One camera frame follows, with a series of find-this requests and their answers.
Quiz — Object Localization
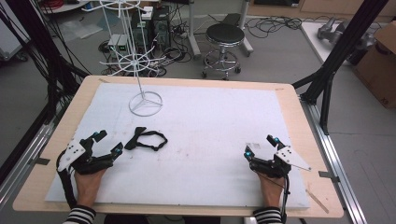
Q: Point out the white foam mat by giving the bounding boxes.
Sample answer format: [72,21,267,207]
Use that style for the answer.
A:
[45,82,311,210]

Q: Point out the black round stool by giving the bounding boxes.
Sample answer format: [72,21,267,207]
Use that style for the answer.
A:
[201,22,246,81]

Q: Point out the black computer tower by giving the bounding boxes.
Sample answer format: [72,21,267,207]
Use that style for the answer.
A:
[151,6,172,50]

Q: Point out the small white device box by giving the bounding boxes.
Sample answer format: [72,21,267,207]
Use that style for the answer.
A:
[106,33,130,59]

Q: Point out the wooden table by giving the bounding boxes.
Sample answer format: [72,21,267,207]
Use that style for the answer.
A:
[12,75,345,219]

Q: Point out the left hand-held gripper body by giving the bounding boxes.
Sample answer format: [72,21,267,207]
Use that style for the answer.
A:
[56,136,114,175]

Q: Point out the bundle of black floor cables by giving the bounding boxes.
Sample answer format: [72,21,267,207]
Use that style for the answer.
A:
[246,15,304,40]

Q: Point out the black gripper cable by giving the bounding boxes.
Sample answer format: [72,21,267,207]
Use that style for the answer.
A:
[257,170,291,224]
[55,149,78,210]

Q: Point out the black bow hair band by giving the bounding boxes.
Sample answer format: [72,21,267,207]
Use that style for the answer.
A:
[123,126,169,152]

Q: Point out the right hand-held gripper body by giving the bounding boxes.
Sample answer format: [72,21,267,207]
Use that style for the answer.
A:
[249,146,312,179]

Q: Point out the person's right hand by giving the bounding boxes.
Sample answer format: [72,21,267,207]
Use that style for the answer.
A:
[256,171,286,209]

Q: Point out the thin wooden stick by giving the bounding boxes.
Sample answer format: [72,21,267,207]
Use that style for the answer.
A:
[304,189,330,215]

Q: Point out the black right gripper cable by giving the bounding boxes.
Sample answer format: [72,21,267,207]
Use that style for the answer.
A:
[257,170,291,224]

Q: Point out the aluminium side rail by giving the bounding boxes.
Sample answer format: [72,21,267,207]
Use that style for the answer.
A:
[0,106,68,213]
[299,96,369,224]

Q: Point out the person's left hand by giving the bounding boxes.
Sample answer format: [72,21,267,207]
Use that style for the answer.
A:
[73,168,107,209]

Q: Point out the white wire display rack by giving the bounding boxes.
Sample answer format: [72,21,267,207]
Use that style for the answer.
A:
[81,0,167,118]

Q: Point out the black metal frame stand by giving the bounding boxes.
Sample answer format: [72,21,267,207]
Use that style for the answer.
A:
[291,0,390,135]
[0,0,92,125]

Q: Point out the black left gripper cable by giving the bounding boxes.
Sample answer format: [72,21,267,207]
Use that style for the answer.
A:
[55,149,78,210]

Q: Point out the brown cardboard box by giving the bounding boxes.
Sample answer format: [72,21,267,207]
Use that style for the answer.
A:
[352,20,396,110]

